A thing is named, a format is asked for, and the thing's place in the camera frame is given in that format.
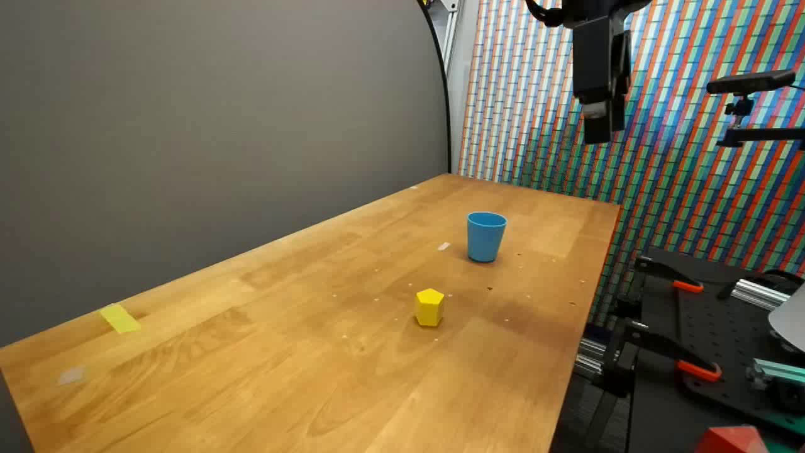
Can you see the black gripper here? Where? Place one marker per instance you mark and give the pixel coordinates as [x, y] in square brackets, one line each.
[594, 60]

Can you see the yellow cube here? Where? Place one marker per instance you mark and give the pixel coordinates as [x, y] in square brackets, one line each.
[430, 307]

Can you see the blue plastic cup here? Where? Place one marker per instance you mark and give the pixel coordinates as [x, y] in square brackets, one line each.
[487, 238]

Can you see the colourful patterned backdrop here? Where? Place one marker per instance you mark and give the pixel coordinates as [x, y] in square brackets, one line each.
[670, 168]

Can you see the silver aluminium extrusion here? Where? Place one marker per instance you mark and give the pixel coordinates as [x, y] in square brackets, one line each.
[758, 294]

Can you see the teal metal bar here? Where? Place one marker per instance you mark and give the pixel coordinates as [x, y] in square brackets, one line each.
[779, 372]

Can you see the red block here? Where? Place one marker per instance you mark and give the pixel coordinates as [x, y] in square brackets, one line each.
[731, 440]

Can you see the yellow tape strip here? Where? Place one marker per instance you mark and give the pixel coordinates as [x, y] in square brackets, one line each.
[120, 318]

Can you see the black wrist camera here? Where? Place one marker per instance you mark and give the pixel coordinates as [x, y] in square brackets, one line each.
[547, 11]

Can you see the black camera on stand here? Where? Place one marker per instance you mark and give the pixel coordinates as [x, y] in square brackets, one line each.
[752, 105]

